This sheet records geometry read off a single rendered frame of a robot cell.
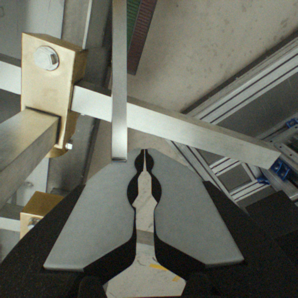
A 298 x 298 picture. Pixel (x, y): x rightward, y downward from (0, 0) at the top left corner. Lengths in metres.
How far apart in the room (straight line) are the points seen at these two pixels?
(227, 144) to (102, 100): 0.17
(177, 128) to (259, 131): 0.86
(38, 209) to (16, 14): 0.35
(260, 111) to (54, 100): 0.92
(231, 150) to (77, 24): 0.29
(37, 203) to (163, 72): 0.86
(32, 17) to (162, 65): 0.70
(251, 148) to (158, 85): 0.83
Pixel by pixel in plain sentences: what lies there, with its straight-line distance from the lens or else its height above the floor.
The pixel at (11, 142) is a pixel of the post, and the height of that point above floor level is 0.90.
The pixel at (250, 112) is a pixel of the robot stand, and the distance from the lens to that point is 1.01.
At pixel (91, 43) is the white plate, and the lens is 0.27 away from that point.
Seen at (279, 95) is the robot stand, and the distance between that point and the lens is 1.04.
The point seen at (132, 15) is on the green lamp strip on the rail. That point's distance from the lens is 0.34.
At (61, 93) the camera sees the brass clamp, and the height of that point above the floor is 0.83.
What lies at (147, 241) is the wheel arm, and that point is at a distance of 0.40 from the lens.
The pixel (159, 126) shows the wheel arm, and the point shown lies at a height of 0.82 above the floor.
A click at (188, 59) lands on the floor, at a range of 1.07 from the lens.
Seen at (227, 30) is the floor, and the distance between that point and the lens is 1.11.
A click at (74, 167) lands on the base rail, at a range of 0.44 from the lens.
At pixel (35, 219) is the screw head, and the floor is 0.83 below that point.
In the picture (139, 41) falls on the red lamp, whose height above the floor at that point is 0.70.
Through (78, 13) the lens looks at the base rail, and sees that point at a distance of 0.35.
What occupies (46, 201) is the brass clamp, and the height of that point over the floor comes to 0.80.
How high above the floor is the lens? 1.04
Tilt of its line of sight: 60 degrees down
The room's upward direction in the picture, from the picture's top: 177 degrees clockwise
